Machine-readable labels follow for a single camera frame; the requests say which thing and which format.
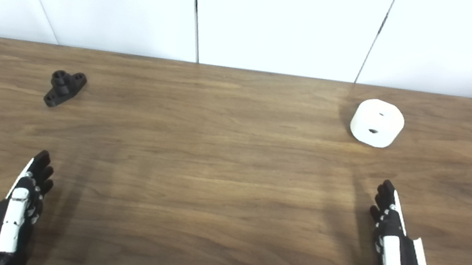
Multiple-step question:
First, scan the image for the round white piece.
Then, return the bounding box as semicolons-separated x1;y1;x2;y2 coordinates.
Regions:
347;96;408;151

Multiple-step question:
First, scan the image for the black flanged holder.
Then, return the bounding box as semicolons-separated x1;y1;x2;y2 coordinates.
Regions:
42;68;89;112

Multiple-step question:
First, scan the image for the white and black right hand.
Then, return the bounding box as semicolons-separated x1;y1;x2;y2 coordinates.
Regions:
362;178;445;265

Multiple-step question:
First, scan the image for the white and black left hand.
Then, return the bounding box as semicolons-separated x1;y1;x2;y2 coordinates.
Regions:
0;144;59;265

